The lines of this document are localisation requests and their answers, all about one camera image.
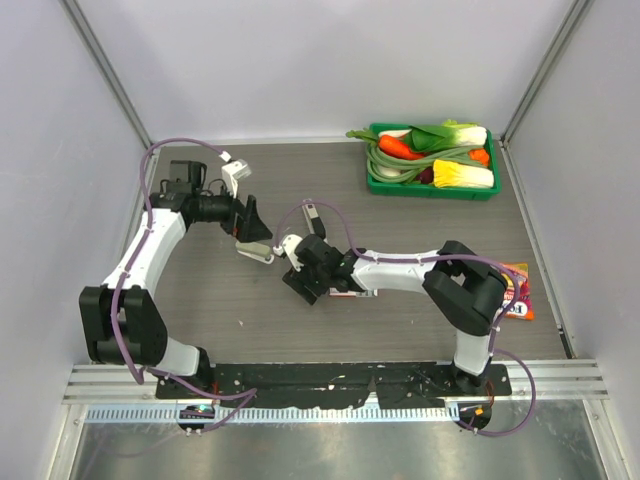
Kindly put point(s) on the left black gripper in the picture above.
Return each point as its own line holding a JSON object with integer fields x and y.
{"x": 245, "y": 230}

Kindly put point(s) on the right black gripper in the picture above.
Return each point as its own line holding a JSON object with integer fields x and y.
{"x": 298, "y": 280}

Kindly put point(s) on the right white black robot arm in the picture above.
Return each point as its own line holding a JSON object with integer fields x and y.
{"x": 468, "y": 292}

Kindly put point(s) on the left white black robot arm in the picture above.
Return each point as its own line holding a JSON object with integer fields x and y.
{"x": 121, "y": 322}

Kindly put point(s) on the green plastic tray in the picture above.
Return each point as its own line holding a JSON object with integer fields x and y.
{"x": 424, "y": 186}

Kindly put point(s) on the green long beans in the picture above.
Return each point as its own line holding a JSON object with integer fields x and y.
{"x": 390, "y": 170}

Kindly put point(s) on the yellow napa cabbage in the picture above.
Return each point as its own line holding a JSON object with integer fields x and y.
{"x": 448, "y": 174}

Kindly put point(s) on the white green bok choy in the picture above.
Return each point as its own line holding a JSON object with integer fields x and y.
{"x": 450, "y": 134}

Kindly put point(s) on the small orange carrot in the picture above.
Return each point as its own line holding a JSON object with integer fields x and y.
{"x": 480, "y": 156}

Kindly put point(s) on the orange candy bag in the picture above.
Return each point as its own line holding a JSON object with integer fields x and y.
{"x": 522, "y": 309}

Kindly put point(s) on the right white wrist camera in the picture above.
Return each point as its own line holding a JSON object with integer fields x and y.
{"x": 286, "y": 249}

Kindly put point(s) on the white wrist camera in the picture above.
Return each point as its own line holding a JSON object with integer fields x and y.
{"x": 233, "y": 171}
{"x": 286, "y": 249}

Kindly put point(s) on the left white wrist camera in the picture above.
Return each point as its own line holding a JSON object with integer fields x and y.
{"x": 233, "y": 171}

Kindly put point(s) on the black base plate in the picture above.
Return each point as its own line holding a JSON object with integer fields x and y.
{"x": 347, "y": 385}

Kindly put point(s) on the white slotted cable duct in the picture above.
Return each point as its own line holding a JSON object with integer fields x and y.
{"x": 190, "y": 415}

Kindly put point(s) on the aluminium front rail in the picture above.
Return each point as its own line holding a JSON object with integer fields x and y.
{"x": 554, "y": 380}

